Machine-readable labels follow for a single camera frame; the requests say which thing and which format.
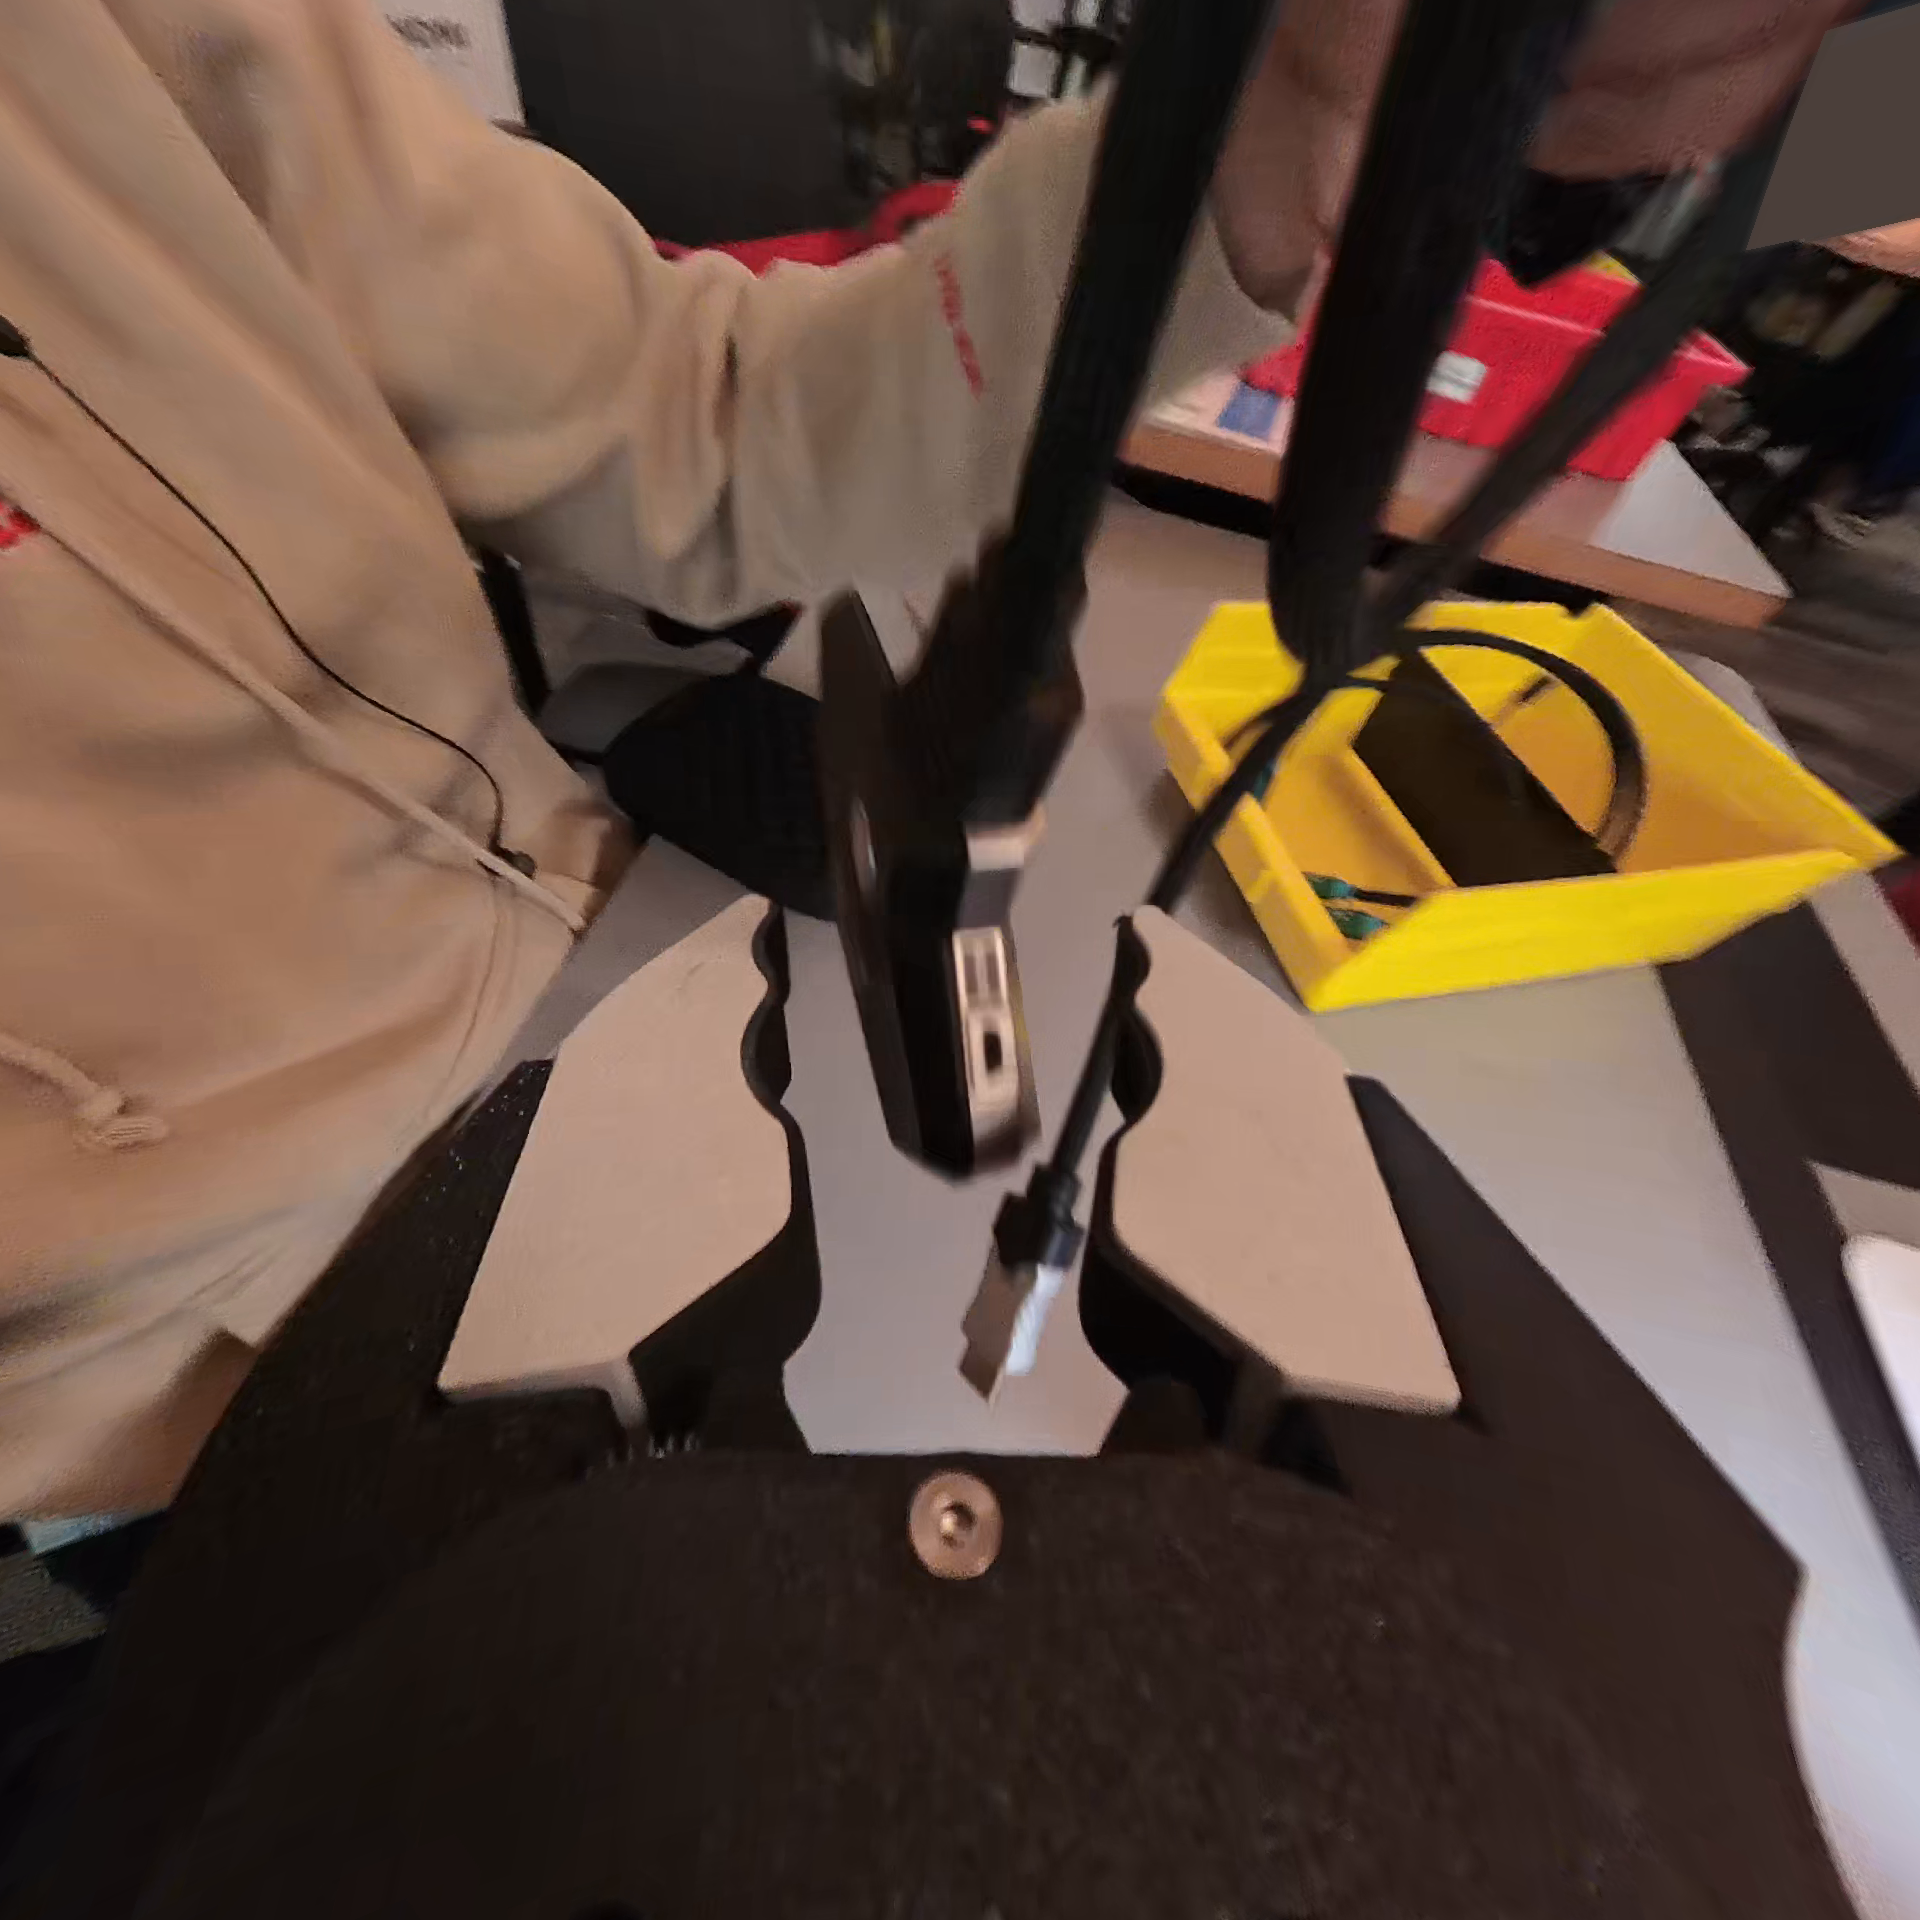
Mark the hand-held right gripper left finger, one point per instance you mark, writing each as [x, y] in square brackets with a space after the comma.
[630, 1169]

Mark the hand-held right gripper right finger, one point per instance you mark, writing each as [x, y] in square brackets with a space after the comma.
[1275, 1186]

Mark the black silver hdmi hub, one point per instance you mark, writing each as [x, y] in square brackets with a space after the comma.
[899, 975]

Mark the yellow plastic bin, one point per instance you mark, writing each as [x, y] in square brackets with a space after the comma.
[1724, 748]

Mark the person's left forearm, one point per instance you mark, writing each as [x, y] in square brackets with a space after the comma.
[750, 376]

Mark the long ribbed red bin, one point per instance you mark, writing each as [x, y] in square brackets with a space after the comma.
[1529, 360]

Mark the wood-edged grey table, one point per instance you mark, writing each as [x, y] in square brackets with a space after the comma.
[1649, 540]

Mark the black textured pad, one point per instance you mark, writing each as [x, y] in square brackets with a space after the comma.
[705, 780]

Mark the black bin divider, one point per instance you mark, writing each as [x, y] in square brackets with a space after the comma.
[1471, 793]

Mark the person in beige hoodie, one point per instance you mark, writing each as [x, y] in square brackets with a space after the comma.
[225, 748]

